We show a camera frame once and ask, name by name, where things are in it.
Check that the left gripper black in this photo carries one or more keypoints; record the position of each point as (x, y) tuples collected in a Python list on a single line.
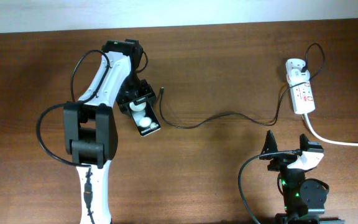
[(123, 99)]

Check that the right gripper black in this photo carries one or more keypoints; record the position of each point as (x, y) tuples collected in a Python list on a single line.
[(281, 162)]

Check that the black smartphone with white circles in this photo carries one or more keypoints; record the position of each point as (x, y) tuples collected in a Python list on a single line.
[(144, 118)]

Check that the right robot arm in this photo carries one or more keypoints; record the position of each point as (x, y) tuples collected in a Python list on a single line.
[(304, 198)]

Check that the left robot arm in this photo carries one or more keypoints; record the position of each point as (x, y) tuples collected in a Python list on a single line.
[(90, 130)]

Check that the white USB charger plug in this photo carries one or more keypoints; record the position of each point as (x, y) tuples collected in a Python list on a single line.
[(295, 76)]

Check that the white power strip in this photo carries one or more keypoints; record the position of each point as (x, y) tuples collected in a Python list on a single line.
[(301, 94)]

